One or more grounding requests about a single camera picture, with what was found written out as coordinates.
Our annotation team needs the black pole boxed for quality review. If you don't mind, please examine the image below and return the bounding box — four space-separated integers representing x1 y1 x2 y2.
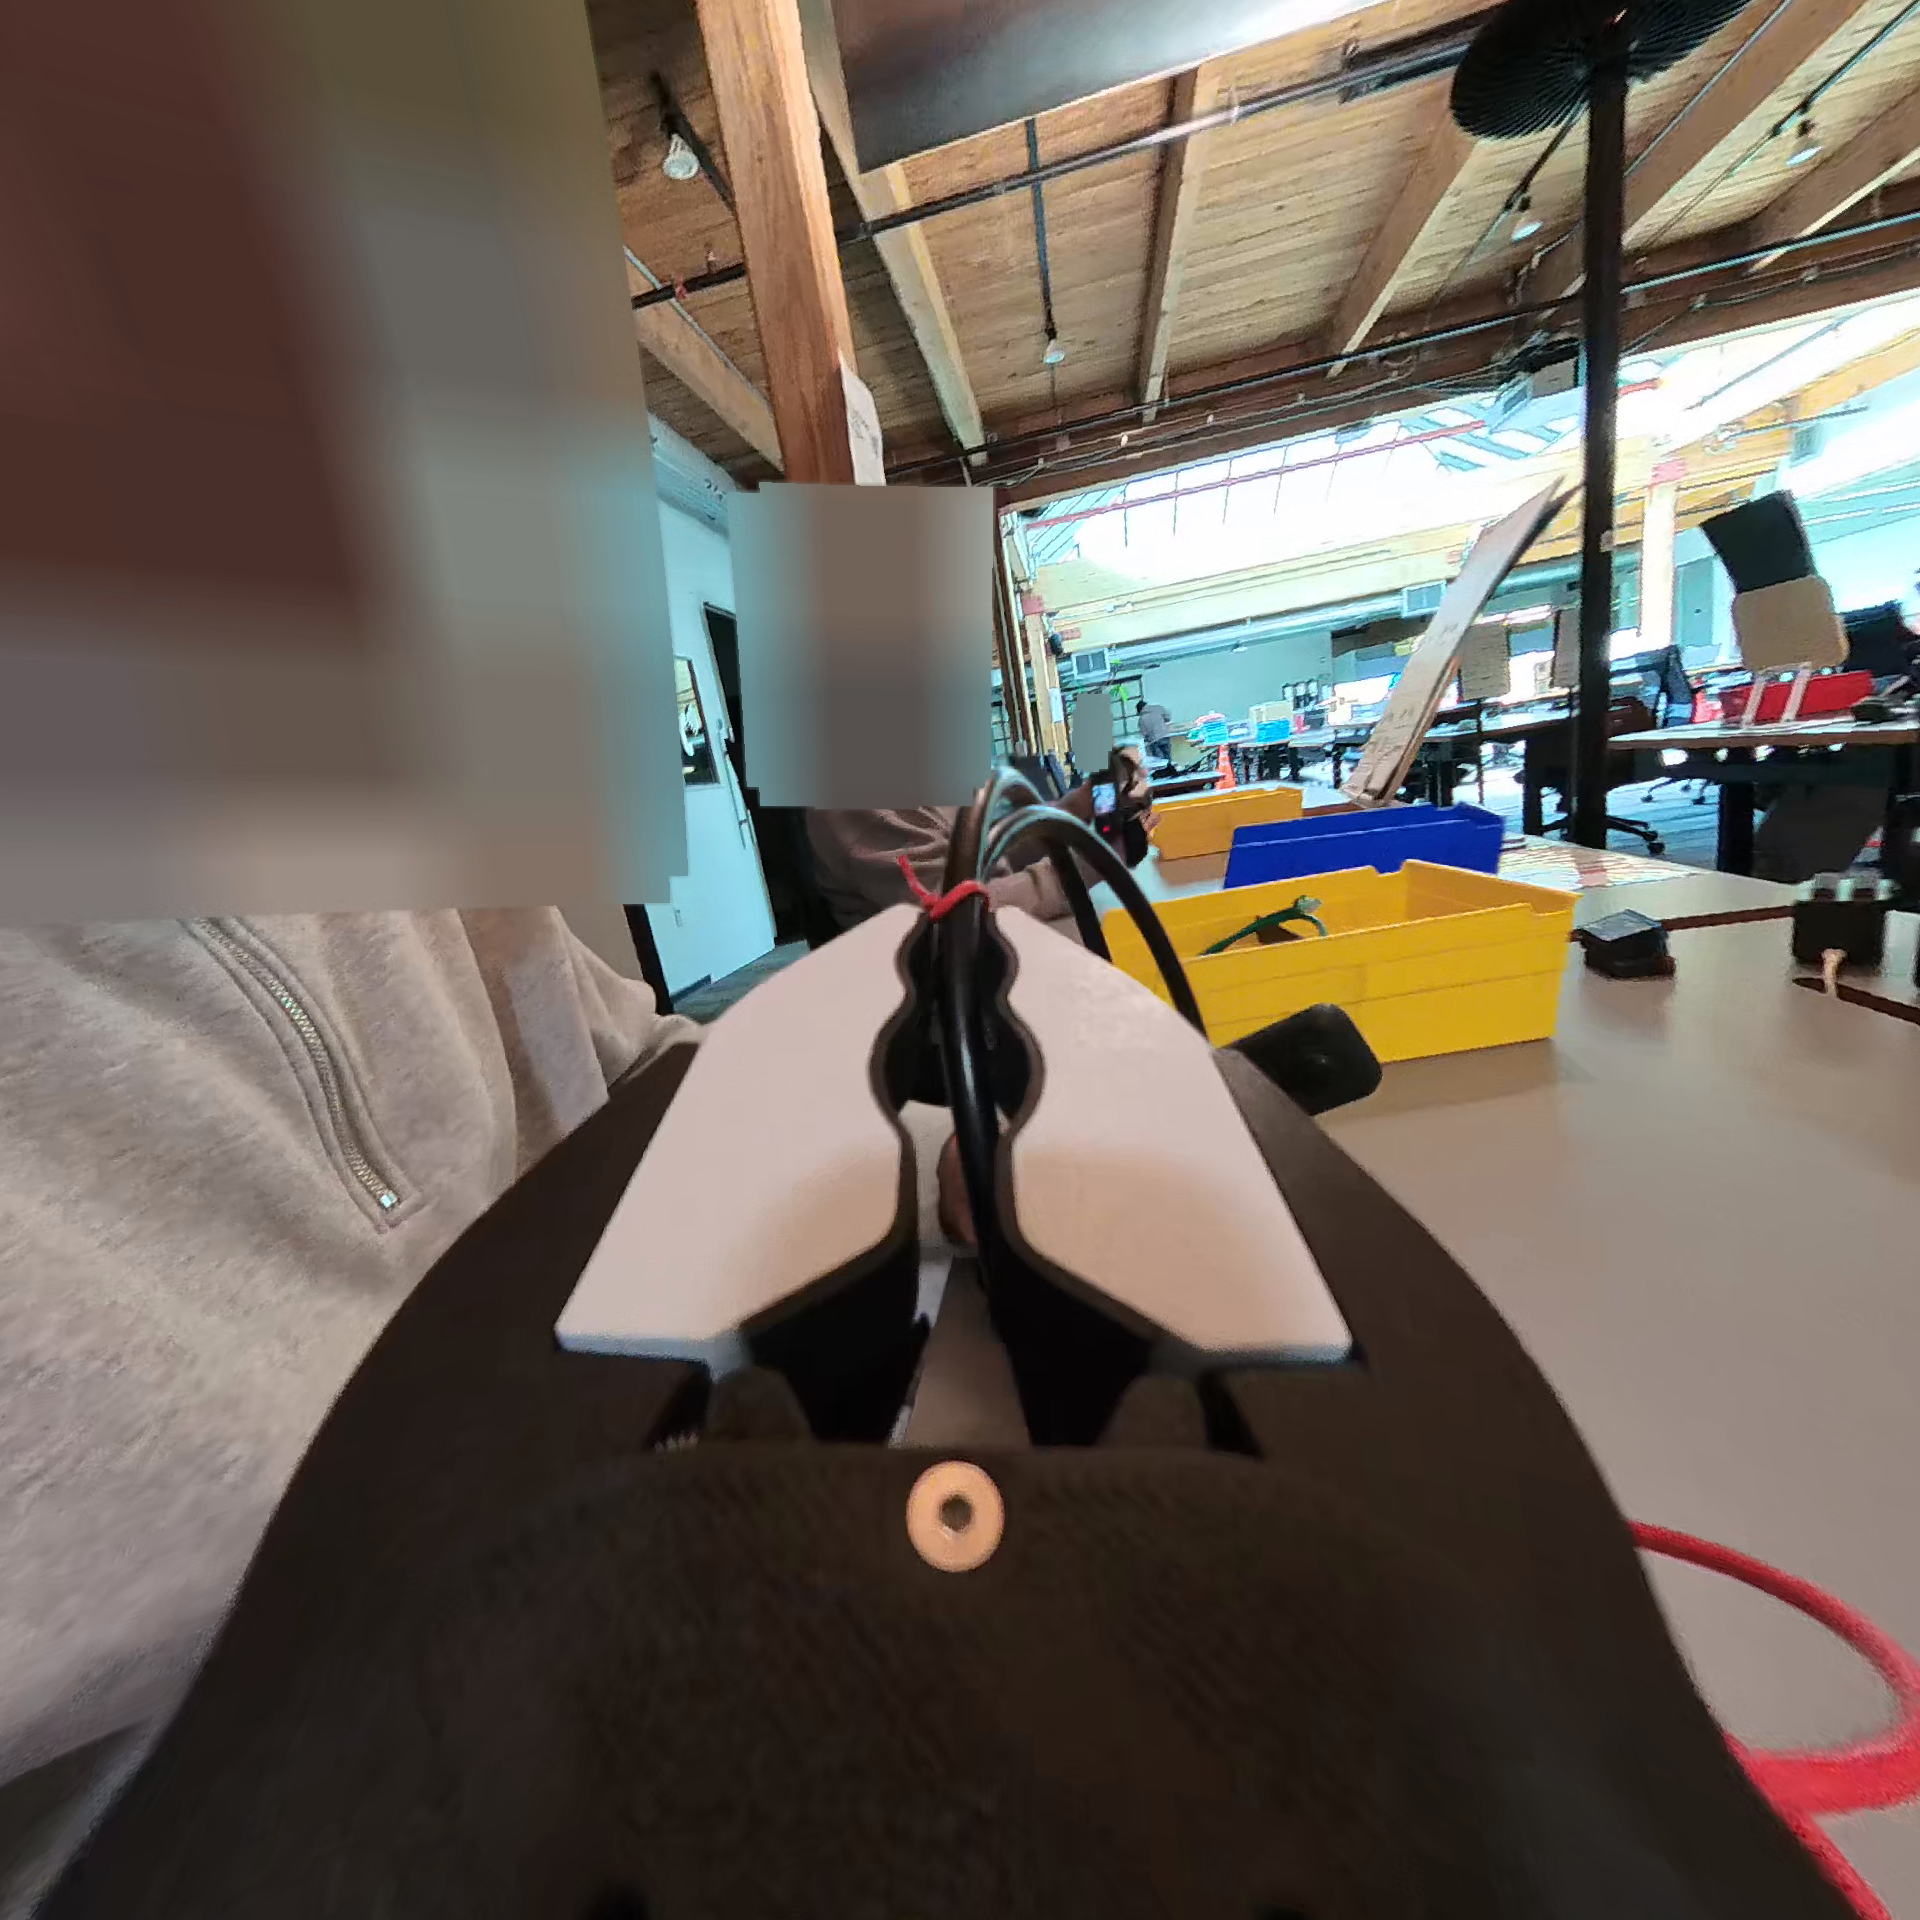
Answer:
1445 0 1750 858

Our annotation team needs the black ethernet cable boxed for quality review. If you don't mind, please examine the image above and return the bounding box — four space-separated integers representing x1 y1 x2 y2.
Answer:
936 765 1210 1255

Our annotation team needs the black and tan board stand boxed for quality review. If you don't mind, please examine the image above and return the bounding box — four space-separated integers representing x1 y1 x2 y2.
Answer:
1697 493 1854 726

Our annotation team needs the red ethernet cable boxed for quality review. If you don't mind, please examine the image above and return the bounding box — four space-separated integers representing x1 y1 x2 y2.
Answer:
1626 1522 1920 1920

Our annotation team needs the blue bin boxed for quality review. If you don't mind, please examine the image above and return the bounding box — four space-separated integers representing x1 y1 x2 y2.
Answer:
1222 803 1506 891

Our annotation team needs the yellow bin with stepped rim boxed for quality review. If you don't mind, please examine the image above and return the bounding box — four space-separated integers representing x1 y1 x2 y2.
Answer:
1101 858 1580 1064

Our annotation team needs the red bin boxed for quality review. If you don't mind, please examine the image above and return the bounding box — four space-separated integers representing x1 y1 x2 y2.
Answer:
1715 672 1877 726

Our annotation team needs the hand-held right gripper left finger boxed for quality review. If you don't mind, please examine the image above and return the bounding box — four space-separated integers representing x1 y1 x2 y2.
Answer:
552 900 944 1447

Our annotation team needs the small black box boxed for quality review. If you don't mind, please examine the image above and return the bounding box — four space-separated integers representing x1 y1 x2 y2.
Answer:
1572 907 1675 983

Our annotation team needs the background desk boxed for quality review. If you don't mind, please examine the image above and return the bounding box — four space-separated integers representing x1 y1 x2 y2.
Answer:
1603 712 1920 881

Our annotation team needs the tilted pale board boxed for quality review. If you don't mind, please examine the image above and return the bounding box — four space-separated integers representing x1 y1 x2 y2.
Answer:
1337 476 1580 809

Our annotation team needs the green ethernet cable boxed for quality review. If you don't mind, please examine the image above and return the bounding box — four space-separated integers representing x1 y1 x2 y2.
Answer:
1196 895 1330 959

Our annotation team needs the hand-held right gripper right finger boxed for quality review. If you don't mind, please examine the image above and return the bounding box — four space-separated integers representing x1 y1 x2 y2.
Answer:
981 900 1356 1449

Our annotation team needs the grey desk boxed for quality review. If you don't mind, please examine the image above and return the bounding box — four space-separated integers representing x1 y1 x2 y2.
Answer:
1101 832 1920 1920

